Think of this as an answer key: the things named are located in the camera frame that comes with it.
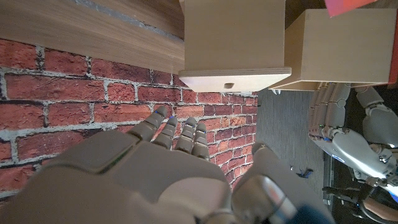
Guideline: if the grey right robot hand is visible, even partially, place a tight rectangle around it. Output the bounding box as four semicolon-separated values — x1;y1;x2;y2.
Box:
0;105;336;224

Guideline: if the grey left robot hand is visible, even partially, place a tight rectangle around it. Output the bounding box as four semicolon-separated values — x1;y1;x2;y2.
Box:
307;82;398;187

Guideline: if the wooden drawer with red front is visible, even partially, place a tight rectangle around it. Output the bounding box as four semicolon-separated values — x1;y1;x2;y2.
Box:
269;7;398;91

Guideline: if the wooden box with slot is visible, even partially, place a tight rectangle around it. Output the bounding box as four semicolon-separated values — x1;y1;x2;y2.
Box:
178;0;292;93

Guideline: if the colourful toy package box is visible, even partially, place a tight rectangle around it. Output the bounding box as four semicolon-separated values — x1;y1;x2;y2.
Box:
324;0;371;18

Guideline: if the printed red brick backdrop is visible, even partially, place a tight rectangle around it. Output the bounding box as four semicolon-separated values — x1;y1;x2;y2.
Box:
0;38;259;200

